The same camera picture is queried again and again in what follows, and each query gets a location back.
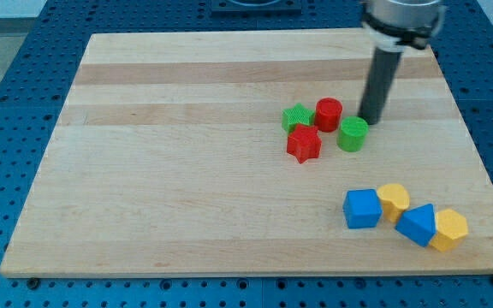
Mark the wooden board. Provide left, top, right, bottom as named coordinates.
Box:
left=0, top=28, right=493, bottom=278

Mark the red star block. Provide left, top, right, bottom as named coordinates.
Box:
left=286, top=123, right=322, bottom=163

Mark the green star block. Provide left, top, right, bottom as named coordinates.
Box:
left=282, top=104, right=315, bottom=134

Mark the red cylinder block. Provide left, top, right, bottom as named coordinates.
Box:
left=314, top=98, right=342, bottom=133

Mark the green cylinder block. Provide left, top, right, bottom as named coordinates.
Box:
left=336, top=116, right=369, bottom=152

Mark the blue cube block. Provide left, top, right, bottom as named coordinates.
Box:
left=342, top=189, right=383, bottom=228

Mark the yellow heart block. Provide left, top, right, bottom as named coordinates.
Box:
left=377, top=183, right=410, bottom=223

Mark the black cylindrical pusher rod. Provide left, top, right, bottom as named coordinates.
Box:
left=358, top=47, right=402, bottom=125

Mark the blue triangle block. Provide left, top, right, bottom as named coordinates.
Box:
left=395, top=204, right=437, bottom=247

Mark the yellow hexagon block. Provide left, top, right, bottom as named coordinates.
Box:
left=429, top=209, right=469, bottom=252

